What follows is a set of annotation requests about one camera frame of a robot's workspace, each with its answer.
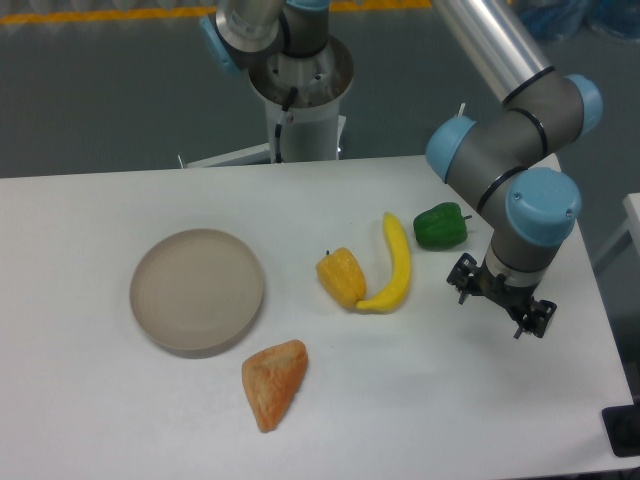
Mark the white furniture at right edge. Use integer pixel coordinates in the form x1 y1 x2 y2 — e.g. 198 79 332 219
592 192 639 276

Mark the yellow banana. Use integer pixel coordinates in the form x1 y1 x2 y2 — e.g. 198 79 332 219
356 212 412 314

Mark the orange triangular bread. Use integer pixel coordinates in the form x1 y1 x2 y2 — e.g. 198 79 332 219
241 339 309 433

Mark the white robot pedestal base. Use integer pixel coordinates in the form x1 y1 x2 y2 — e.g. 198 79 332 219
184 36 354 169

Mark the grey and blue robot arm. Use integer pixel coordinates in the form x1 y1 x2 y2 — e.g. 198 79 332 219
199 1 603 337

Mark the green bell pepper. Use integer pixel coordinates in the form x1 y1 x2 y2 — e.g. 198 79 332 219
413 202 468 251

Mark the yellow bell pepper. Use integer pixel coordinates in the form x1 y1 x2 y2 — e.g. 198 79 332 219
316 247 367 310

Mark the black device at table edge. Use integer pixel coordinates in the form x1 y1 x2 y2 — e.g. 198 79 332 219
601 404 639 458

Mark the beige round plate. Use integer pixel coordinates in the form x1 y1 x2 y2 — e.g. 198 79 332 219
129 229 265 359

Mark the black cable on pedestal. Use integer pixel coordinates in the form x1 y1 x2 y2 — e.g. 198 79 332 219
272 86 299 164

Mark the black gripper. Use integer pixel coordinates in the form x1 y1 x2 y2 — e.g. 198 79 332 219
446 253 557 339

